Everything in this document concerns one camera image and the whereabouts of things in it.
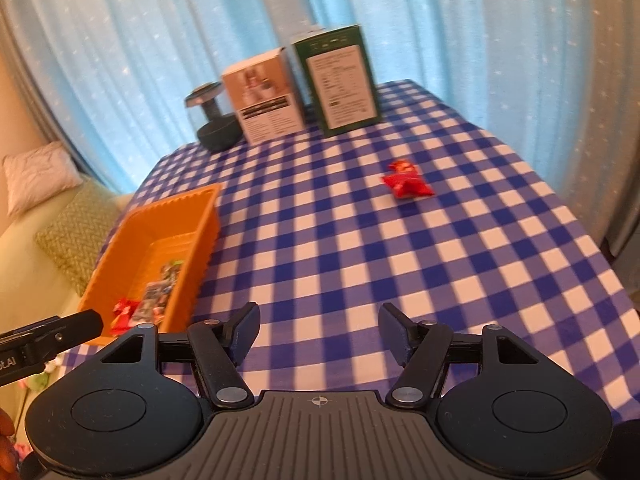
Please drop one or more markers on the green chevron cushion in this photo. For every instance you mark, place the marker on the green chevron cushion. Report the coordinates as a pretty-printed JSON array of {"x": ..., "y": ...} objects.
[{"x": 74, "y": 238}]

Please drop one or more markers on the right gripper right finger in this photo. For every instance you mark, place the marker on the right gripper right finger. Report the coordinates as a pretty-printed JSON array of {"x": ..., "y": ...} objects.
[{"x": 421, "y": 350}]

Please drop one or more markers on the grey white snack packet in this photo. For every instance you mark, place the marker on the grey white snack packet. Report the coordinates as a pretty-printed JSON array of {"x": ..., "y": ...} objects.
[{"x": 153, "y": 303}]

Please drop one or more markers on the blue star curtain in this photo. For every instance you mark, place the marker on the blue star curtain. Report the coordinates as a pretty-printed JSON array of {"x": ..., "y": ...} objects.
[{"x": 112, "y": 75}]

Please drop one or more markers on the blue checkered tablecloth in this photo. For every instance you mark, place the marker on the blue checkered tablecloth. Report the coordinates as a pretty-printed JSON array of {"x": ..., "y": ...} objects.
[{"x": 310, "y": 232}]

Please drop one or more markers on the dark green carton box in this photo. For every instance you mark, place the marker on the dark green carton box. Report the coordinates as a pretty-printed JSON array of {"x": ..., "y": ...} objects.
[{"x": 340, "y": 80}]

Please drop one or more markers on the left hand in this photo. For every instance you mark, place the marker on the left hand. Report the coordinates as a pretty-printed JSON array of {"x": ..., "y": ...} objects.
[{"x": 8, "y": 457}]

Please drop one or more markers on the white pink cushion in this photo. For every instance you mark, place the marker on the white pink cushion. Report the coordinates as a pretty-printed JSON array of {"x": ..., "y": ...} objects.
[{"x": 35, "y": 176}]

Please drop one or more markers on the large red snack packet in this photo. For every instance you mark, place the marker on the large red snack packet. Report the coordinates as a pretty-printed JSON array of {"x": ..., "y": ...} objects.
[{"x": 405, "y": 186}]

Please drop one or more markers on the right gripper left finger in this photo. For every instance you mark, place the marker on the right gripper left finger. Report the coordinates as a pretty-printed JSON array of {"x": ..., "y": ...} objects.
[{"x": 219, "y": 348}]

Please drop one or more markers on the grey drape curtain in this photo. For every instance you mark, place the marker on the grey drape curtain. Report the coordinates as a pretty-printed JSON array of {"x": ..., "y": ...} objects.
[{"x": 598, "y": 158}]

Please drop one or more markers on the beige product box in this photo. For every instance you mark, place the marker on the beige product box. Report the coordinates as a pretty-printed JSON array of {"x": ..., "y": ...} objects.
[{"x": 264, "y": 96}]

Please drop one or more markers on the long green snack packet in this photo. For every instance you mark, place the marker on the long green snack packet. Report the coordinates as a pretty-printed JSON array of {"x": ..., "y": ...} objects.
[{"x": 170, "y": 272}]

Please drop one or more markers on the dark glass humidifier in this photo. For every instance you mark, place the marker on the dark glass humidifier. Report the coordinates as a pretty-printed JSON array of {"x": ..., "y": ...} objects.
[{"x": 215, "y": 131}]

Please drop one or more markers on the small red candy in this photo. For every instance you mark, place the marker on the small red candy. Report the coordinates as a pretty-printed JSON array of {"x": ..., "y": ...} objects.
[{"x": 402, "y": 166}]

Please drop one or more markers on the light green sofa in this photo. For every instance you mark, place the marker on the light green sofa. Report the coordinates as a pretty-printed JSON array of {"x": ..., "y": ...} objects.
[{"x": 32, "y": 286}]

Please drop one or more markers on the orange plastic tray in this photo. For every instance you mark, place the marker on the orange plastic tray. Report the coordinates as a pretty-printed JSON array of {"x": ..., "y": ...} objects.
[{"x": 182, "y": 227}]

